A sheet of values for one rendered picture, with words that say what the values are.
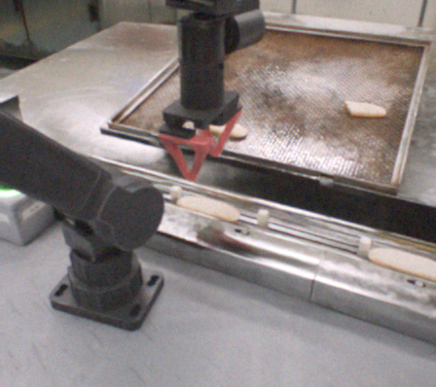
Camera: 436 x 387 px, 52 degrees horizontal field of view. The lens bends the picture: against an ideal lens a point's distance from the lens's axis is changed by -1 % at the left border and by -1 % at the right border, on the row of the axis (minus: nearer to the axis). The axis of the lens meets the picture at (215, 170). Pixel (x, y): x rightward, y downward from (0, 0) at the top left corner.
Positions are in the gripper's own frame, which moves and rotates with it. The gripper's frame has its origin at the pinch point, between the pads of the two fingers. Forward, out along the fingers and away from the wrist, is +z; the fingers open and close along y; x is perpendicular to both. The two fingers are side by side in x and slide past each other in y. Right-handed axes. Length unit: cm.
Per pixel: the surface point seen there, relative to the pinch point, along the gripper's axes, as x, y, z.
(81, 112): 44, 25, 11
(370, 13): 26, 371, 50
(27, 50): 261, 205, 69
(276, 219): -10.8, 2.0, 7.8
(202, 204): -0.2, -0.6, 6.7
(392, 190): -24.9, 9.6, 3.2
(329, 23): -2, 65, -6
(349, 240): -21.2, 1.7, 7.8
